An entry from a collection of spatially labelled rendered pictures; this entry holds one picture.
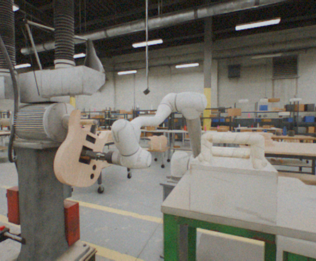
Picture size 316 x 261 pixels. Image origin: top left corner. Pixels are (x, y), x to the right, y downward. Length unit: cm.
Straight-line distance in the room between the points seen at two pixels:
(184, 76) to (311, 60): 678
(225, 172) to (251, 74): 1165
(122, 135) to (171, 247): 50
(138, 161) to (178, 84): 1165
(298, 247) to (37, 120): 132
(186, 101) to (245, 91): 1085
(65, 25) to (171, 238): 116
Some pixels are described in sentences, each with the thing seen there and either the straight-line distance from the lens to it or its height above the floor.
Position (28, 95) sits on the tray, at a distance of 142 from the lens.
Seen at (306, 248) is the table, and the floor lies 88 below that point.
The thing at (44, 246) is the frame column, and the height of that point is 44.
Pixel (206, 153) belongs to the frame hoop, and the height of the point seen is 114.
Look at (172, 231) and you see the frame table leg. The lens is 80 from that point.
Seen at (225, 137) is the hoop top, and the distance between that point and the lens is 65.
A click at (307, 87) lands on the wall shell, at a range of 1264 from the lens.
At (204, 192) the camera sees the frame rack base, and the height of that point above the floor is 101.
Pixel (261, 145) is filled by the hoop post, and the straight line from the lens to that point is 66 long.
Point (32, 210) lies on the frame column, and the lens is 149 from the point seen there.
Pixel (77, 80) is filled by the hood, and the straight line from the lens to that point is 100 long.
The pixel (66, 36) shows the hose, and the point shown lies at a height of 172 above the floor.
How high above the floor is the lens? 126
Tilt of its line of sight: 3 degrees down
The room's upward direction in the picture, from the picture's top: straight up
